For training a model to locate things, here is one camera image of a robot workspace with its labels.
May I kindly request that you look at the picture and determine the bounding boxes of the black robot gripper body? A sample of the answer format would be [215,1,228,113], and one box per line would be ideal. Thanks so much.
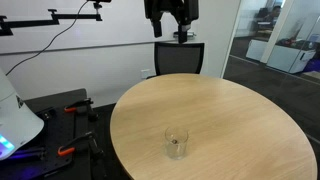
[143,0,200,26]

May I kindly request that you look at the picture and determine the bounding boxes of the clear glass cup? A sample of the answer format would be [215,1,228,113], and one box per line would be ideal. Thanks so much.
[163,125,190,161]

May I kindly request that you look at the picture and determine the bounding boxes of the black mesh office chair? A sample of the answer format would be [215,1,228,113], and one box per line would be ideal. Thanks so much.
[146,41,205,80]

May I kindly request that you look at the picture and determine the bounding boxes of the small white office cabinet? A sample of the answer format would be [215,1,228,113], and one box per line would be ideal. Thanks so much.
[245,38,270,63]

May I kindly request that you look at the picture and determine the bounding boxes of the seated person in background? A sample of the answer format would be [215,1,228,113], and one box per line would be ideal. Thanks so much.
[257,4,285,32]

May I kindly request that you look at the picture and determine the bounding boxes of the large white office cabinet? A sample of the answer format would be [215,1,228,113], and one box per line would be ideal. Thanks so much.
[266,38,317,75]

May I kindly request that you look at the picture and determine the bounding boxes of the black robot mounting cart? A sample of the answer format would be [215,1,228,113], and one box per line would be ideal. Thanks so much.
[0,87,108,180]

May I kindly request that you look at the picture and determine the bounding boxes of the silver door handle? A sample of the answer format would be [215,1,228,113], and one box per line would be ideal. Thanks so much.
[172,30,197,39]

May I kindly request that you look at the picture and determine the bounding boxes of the white wall outlet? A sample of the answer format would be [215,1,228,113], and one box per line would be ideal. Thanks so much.
[140,68,152,80]

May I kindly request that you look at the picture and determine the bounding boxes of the black mounted camera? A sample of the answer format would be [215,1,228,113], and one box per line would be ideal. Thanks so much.
[86,0,113,10]

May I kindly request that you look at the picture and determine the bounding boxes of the orange handled black clamp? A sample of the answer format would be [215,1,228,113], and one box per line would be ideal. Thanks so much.
[63,97,100,122]
[56,130,105,158]

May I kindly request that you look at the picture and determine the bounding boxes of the black camera cable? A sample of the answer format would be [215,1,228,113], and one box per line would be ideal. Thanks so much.
[4,1,89,77]

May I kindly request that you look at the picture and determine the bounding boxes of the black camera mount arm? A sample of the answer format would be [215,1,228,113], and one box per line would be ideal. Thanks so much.
[0,8,104,37]

